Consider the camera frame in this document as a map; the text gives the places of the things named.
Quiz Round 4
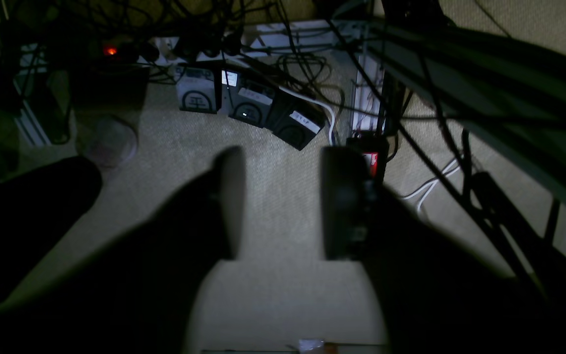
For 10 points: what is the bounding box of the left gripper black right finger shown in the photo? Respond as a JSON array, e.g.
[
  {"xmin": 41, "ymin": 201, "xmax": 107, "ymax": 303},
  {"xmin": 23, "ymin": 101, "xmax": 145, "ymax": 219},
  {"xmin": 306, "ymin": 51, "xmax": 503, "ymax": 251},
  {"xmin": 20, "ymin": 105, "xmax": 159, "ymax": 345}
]
[{"xmin": 321, "ymin": 147, "xmax": 556, "ymax": 354}]

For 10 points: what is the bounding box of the black power adapter box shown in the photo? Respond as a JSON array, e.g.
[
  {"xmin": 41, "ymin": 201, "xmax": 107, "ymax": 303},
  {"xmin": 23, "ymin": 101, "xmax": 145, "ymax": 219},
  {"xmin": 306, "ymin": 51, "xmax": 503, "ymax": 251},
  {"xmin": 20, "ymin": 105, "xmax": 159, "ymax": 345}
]
[
  {"xmin": 265, "ymin": 93, "xmax": 326, "ymax": 151},
  {"xmin": 222, "ymin": 70, "xmax": 277, "ymax": 128}
]

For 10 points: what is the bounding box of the black power adapter box middle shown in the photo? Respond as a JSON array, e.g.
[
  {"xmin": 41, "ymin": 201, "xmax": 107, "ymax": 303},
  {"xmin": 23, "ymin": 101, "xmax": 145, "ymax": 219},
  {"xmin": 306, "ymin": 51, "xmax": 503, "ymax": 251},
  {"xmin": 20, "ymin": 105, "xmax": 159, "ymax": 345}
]
[{"xmin": 222, "ymin": 70, "xmax": 277, "ymax": 128}]

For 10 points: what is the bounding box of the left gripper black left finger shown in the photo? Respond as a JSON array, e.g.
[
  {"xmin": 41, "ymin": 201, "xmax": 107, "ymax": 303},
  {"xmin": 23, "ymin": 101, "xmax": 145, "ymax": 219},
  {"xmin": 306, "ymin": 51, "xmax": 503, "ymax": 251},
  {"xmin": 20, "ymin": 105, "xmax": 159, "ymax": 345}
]
[{"xmin": 0, "ymin": 146, "xmax": 246, "ymax": 354}]

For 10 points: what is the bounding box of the black power strip red light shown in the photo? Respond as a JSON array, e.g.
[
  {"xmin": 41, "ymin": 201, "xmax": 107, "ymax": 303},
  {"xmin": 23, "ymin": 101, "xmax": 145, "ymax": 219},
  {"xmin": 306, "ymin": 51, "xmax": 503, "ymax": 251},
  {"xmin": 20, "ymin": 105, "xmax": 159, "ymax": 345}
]
[{"xmin": 69, "ymin": 43, "xmax": 150, "ymax": 111}]

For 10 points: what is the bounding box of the aluminium frame leg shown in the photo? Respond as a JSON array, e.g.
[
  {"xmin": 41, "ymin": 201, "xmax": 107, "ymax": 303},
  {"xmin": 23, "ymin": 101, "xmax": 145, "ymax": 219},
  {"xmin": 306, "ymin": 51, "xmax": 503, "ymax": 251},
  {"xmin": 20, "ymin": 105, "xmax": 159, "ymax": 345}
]
[{"xmin": 351, "ymin": 54, "xmax": 386, "ymax": 135}]

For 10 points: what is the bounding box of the black power adapter box right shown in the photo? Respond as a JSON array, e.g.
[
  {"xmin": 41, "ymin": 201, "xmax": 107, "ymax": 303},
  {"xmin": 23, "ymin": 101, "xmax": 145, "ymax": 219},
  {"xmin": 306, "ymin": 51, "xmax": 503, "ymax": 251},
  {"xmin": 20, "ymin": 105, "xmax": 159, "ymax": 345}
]
[{"xmin": 265, "ymin": 93, "xmax": 326, "ymax": 151}]

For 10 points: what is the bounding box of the white cable on floor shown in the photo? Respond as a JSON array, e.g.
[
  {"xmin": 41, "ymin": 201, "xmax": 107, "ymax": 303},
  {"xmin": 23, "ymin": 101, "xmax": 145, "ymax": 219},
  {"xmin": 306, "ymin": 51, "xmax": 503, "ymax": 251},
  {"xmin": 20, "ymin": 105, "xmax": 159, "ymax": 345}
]
[{"xmin": 401, "ymin": 157, "xmax": 463, "ymax": 213}]

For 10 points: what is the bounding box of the grey power adapter box left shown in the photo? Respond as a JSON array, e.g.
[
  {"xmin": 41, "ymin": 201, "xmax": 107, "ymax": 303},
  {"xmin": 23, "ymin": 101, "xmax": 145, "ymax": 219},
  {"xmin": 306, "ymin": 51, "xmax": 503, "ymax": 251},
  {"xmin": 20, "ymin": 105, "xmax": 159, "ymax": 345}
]
[{"xmin": 174, "ymin": 65, "xmax": 222, "ymax": 114}]

